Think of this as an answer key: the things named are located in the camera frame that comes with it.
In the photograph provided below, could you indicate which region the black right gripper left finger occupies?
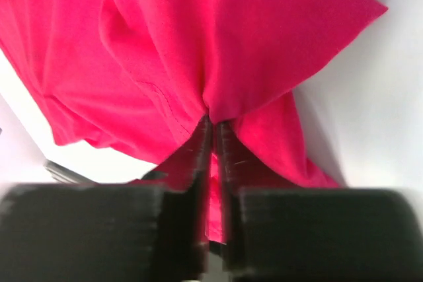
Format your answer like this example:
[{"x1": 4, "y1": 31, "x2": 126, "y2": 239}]
[{"x1": 1, "y1": 117, "x2": 212, "y2": 281}]

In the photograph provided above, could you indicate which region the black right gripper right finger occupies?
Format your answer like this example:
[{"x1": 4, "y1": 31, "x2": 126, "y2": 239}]
[{"x1": 216, "y1": 123, "x2": 422, "y2": 281}]

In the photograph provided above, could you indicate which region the pink t shirt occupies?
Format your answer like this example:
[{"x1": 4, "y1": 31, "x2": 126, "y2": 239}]
[{"x1": 0, "y1": 0, "x2": 389, "y2": 245}]

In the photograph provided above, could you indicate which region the aluminium front rail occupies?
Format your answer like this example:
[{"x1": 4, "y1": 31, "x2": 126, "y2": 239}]
[{"x1": 44, "y1": 160, "x2": 96, "y2": 184}]

